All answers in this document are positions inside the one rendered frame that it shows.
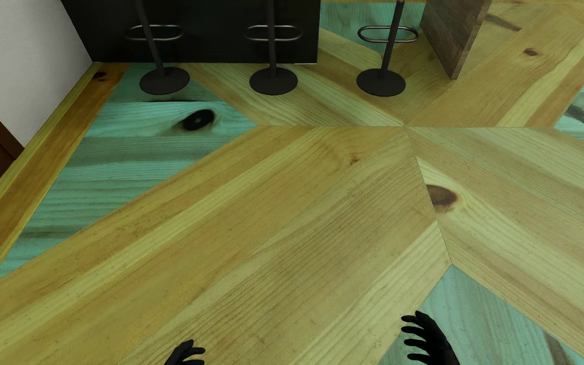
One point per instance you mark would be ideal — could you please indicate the wooden panel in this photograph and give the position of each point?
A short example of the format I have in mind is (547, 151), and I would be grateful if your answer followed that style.
(453, 30)

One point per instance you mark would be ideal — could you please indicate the black bar counter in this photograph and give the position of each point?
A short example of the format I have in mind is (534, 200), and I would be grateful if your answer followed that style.
(200, 30)

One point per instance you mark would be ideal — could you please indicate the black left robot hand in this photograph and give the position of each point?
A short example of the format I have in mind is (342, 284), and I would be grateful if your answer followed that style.
(186, 355)

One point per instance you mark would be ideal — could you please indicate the yellow wooden baseboard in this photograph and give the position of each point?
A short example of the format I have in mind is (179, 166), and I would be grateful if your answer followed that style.
(23, 172)

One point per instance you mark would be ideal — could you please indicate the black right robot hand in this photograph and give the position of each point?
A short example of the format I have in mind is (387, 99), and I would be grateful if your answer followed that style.
(431, 339)

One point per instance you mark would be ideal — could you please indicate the black bar stool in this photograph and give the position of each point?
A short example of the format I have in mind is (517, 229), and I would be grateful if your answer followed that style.
(272, 61)
(386, 56)
(160, 61)

